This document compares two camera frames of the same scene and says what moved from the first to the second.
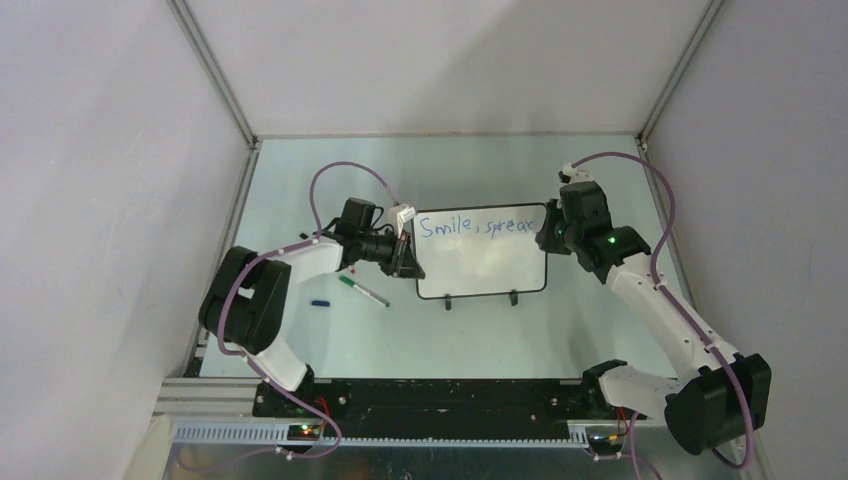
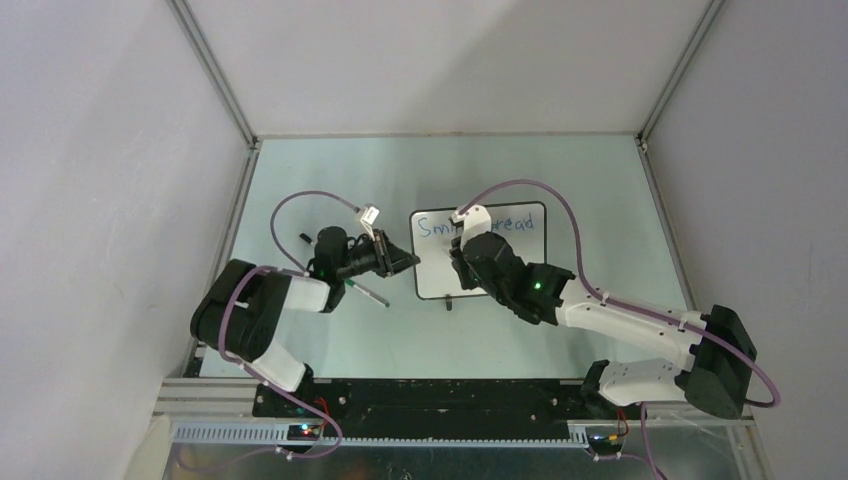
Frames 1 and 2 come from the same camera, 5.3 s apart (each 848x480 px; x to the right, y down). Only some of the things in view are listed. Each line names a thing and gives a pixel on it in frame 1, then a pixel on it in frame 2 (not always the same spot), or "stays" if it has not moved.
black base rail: [443, 408] stays
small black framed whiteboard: [478, 250] stays
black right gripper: [546, 239] -> [466, 281]
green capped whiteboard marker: [365, 290] stays
